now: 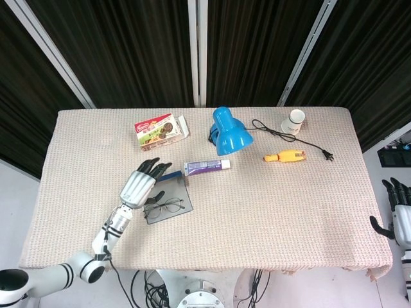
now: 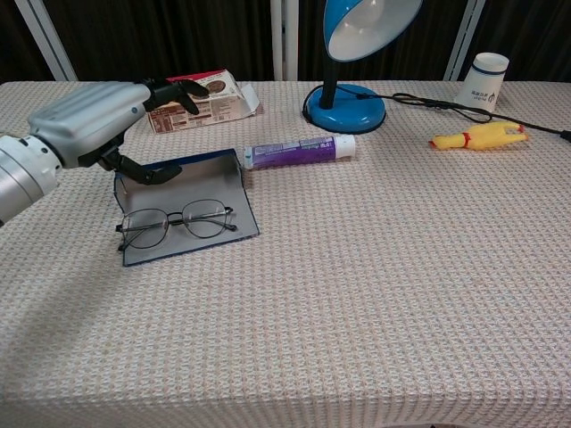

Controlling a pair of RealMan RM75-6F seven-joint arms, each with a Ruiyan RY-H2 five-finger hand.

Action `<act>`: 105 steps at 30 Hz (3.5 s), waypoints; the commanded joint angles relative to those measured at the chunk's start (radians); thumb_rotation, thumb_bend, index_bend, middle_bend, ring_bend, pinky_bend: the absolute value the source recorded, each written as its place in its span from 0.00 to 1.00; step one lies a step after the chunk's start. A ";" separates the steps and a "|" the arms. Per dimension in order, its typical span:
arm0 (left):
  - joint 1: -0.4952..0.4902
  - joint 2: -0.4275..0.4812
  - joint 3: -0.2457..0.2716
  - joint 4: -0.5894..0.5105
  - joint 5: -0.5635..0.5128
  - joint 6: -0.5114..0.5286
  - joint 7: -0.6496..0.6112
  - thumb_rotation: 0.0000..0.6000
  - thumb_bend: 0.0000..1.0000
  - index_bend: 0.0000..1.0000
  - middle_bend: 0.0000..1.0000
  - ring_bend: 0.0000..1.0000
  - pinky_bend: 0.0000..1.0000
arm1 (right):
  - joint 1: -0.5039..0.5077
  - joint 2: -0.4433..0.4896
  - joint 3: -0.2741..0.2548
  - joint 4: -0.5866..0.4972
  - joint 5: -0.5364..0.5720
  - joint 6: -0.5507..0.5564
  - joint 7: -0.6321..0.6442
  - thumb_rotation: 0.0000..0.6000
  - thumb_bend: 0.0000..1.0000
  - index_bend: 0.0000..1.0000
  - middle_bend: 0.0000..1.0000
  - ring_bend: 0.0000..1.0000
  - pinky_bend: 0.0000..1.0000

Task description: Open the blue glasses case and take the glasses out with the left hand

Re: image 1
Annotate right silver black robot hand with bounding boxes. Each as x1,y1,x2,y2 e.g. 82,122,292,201
369,177,411,248

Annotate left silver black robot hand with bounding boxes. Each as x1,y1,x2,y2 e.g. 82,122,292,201
119,157,173,212

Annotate blue glasses case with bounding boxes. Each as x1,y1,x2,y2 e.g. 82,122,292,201
143,171,195,225

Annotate wire-frame eyeglasses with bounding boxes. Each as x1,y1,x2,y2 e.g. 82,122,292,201
143,198,186,220

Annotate robot base with metal flange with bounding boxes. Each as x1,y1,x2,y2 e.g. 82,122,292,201
150,268,267,308

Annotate open cookie carton box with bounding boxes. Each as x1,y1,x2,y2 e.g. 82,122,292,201
134,112,189,152

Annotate black plastic storage bin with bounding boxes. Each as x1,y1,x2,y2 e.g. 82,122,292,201
377,147,411,168

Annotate beige cloth-covered table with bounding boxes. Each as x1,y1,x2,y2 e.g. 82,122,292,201
17,107,394,283

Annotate purple toothpaste tube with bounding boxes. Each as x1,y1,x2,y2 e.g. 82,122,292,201
183,158,231,176

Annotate blue desk lamp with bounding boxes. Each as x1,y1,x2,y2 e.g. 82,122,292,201
209,107,255,157

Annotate yellow rubber chicken toy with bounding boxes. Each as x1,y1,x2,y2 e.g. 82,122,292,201
263,149,308,164

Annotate black pleated curtain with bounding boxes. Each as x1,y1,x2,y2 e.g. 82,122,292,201
0,0,411,180

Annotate white paper cup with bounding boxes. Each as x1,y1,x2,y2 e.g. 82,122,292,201
281,108,306,135

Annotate black lamp power cable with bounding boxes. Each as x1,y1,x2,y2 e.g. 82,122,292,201
207,119,335,162

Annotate black floor cable bundle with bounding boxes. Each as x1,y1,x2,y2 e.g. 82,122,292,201
239,269,270,302
130,269,171,308

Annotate white upright frame post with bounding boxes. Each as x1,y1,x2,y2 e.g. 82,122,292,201
188,0,209,108

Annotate white slanted frame post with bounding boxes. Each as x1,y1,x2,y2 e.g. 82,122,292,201
6,0,96,109
277,0,338,107

